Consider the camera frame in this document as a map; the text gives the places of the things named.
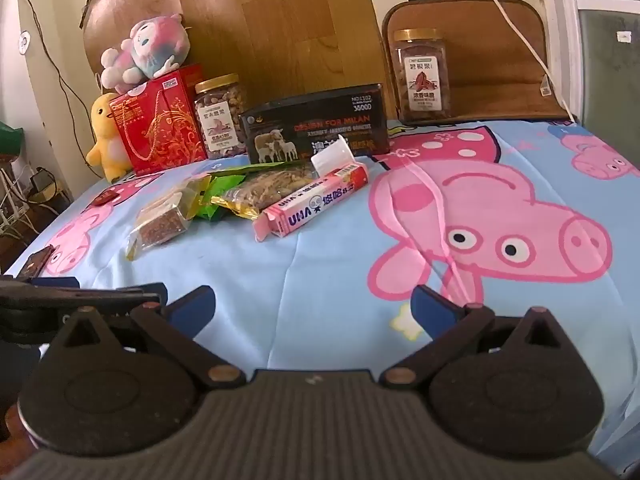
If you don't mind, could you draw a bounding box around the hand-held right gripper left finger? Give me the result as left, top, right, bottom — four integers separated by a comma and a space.
47, 285, 247, 391

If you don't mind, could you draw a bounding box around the green snack packet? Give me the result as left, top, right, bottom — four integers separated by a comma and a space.
194, 164, 281, 222

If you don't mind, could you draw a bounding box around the wood-pattern sheet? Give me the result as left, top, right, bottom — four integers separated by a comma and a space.
82, 0, 386, 111

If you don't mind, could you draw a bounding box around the black box with sheep print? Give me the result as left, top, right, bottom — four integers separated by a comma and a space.
239, 83, 391, 165

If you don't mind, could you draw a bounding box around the yellow duck plush toy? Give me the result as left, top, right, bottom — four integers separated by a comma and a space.
85, 92, 133, 183

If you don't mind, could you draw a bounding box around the black wall wire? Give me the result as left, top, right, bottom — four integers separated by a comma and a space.
17, 0, 101, 171

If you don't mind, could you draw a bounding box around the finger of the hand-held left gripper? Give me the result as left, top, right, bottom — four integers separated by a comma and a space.
0, 275, 82, 291
0, 282, 168, 347

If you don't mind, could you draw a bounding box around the frosted glass door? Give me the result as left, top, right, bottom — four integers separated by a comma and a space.
540, 0, 640, 171

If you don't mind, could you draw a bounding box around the clear packet of brown snack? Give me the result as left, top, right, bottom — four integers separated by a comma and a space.
126, 175, 211, 261

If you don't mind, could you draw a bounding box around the pig-print blue blanket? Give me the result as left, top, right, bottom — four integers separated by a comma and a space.
10, 115, 640, 461

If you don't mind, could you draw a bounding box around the clear nut packet yellow edge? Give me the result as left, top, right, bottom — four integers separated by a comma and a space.
211, 167, 317, 221

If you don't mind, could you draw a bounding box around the pink and blue plush toy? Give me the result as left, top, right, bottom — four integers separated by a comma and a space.
100, 14, 191, 95

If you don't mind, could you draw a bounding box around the brown seat cushion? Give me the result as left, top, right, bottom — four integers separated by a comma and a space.
381, 0, 576, 123

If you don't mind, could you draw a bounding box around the red gift box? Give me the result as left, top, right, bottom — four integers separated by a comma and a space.
109, 65, 208, 177

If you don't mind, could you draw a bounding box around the white charger cable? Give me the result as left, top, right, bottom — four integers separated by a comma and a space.
459, 0, 578, 123

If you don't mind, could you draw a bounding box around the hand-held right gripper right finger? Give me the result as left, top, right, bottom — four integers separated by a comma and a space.
381, 285, 576, 391

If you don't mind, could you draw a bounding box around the cashew jar with gold lid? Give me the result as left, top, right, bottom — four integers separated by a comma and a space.
194, 74, 248, 160

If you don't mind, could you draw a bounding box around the small dark brown packet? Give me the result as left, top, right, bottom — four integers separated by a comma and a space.
20, 246, 56, 278

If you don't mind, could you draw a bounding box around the black power adapter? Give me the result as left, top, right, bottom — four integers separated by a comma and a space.
30, 169, 57, 197

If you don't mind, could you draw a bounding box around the green bag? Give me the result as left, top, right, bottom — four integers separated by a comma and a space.
0, 121, 25, 157

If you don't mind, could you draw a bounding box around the pink snack box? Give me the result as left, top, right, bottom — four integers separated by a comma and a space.
252, 135, 372, 242

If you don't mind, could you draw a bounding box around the pecan jar with gold lid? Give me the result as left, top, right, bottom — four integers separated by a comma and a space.
391, 28, 451, 122

